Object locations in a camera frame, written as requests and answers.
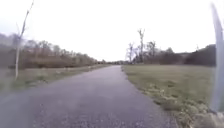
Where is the thin bare young tree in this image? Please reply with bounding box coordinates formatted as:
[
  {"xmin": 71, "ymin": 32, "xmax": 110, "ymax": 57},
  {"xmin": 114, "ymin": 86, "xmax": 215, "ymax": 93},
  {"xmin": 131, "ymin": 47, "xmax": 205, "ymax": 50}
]
[{"xmin": 13, "ymin": 0, "xmax": 36, "ymax": 81}]

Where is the grass strip with weeds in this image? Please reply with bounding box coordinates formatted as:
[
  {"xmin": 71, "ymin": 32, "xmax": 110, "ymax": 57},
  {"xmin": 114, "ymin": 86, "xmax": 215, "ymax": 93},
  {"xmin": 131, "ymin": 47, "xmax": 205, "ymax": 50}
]
[{"xmin": 0, "ymin": 64, "xmax": 113, "ymax": 95}]

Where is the grey asphalt path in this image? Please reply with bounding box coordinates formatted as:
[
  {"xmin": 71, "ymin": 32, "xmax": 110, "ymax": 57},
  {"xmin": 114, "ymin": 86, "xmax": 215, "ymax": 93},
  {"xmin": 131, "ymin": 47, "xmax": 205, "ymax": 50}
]
[{"xmin": 0, "ymin": 65, "xmax": 180, "ymax": 128}]

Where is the wide grass field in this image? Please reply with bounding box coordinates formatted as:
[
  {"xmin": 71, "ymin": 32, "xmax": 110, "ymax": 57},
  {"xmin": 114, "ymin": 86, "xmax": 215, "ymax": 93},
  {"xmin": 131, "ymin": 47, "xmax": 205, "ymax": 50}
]
[{"xmin": 121, "ymin": 63, "xmax": 224, "ymax": 128}]

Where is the row of brown trees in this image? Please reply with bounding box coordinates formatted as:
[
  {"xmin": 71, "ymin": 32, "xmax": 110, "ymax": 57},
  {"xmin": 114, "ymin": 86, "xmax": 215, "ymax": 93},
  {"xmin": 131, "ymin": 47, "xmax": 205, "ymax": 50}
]
[{"xmin": 0, "ymin": 32, "xmax": 108, "ymax": 70}]

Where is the pale street lamp pole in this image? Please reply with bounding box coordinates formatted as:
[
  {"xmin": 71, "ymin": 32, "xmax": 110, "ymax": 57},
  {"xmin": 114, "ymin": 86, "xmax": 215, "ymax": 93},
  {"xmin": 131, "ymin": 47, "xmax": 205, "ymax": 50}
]
[{"xmin": 209, "ymin": 2, "xmax": 224, "ymax": 114}]

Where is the row of dark trees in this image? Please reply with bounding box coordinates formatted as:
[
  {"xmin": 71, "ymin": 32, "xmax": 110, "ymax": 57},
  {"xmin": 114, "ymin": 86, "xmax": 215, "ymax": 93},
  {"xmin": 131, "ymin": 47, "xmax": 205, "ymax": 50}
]
[{"xmin": 124, "ymin": 28, "xmax": 218, "ymax": 67}]

